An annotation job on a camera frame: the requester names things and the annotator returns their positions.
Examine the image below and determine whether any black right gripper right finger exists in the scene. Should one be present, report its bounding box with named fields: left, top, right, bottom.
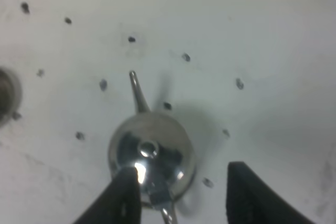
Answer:
left=226, top=162, right=312, bottom=223

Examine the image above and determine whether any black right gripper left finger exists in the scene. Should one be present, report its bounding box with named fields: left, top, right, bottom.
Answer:
left=75, top=167, right=142, bottom=224

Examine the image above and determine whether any stainless steel teapot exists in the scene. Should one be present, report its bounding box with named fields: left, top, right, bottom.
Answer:
left=108, top=71, right=196, bottom=223

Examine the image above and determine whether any right stainless steel teacup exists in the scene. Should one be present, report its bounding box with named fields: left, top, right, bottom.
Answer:
left=1, top=66, right=22, bottom=127

